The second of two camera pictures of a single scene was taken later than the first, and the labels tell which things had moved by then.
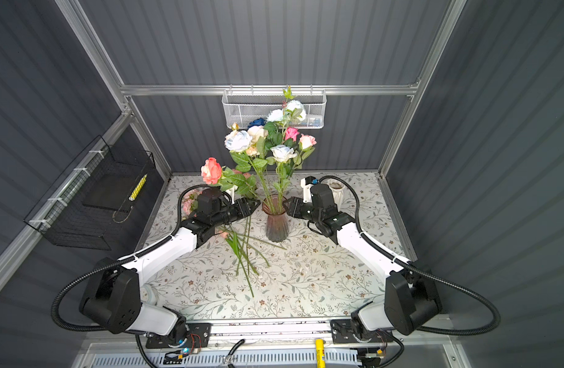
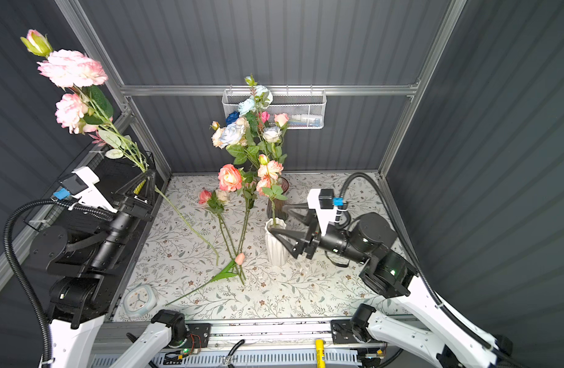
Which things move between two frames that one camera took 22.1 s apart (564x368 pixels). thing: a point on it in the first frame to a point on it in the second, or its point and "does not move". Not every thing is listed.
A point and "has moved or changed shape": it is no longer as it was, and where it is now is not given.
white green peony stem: (293, 113) to (260, 99)
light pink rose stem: (306, 146) to (281, 119)
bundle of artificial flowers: (241, 236) to (216, 200)
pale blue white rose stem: (237, 142) has moved or changed shape
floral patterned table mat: (273, 266) does not move
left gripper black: (246, 211) to (132, 206)
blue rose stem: (258, 122) to (231, 117)
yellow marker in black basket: (138, 187) does not move
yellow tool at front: (320, 353) does not move
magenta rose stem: (291, 133) to (265, 116)
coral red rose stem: (212, 173) has moved or changed shape
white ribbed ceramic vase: (337, 187) to (277, 254)
